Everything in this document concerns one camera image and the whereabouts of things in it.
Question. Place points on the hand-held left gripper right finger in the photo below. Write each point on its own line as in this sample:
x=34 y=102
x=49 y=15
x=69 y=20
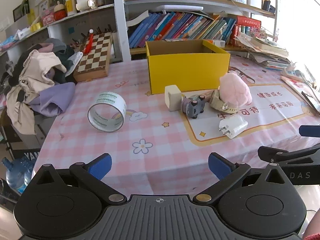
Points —
x=220 y=167

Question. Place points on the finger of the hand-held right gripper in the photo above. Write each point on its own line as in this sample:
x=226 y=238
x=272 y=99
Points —
x=295 y=156
x=310 y=130

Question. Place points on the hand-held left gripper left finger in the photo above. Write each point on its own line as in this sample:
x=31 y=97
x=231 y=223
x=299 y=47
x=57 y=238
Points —
x=100 y=167

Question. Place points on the white charger plug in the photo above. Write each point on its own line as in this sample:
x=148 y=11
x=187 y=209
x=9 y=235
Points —
x=233 y=126

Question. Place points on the grey toy car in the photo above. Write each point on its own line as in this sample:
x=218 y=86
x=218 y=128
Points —
x=193 y=106

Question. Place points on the clear packing tape roll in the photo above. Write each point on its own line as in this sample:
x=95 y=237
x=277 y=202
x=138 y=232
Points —
x=110 y=97

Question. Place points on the pink plush toy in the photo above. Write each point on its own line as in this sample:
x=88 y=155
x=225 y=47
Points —
x=235 y=90

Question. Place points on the beige cube block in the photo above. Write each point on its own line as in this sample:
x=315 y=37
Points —
x=173 y=97

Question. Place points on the yellow cardboard box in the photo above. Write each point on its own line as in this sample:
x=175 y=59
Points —
x=187 y=72

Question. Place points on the pink checkered desktop tablecloth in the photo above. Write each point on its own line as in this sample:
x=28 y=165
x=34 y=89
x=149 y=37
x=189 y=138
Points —
x=100 y=145

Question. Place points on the pink picture book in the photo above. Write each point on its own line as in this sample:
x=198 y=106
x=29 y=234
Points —
x=297 y=86

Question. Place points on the red fuzzy clothing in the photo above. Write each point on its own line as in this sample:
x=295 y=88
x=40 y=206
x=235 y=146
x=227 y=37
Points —
x=312 y=230

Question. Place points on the white power strip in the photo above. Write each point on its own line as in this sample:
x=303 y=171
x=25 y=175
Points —
x=295 y=73

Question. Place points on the purple garment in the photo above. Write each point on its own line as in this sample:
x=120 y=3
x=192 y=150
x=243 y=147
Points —
x=55 y=97

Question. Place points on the blue water bottle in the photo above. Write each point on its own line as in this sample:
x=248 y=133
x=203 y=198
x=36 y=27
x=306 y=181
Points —
x=15 y=175

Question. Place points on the stack of papers and books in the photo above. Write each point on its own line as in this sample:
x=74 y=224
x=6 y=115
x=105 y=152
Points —
x=267 y=52

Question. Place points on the white cloth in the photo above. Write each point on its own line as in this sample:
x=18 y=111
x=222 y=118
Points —
x=73 y=62

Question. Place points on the wooden chessboard box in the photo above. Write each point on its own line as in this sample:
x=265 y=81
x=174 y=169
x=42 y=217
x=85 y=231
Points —
x=95 y=57

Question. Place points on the beige garment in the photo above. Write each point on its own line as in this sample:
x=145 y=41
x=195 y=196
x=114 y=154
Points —
x=27 y=72

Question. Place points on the dark clothes pile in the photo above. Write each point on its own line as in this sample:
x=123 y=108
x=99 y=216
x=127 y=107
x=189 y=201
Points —
x=62 y=52

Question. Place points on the red tassel ornament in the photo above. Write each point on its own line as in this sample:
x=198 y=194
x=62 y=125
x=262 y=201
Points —
x=88 y=43

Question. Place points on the thick red book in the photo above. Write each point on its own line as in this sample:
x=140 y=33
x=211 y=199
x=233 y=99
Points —
x=248 y=21

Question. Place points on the white bookshelf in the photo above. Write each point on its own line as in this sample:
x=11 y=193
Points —
x=120 y=30

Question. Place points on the row of colourful books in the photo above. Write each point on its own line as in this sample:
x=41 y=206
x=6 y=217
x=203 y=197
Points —
x=175 y=27

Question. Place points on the pink box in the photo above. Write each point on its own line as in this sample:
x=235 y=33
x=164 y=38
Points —
x=48 y=18

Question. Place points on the white lamp bar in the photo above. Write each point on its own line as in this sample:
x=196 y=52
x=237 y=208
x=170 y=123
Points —
x=178 y=8

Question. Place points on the white yellow bottle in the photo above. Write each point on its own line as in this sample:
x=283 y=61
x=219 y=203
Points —
x=70 y=5

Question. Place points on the black picture frame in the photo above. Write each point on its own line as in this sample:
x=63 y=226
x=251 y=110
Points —
x=21 y=11

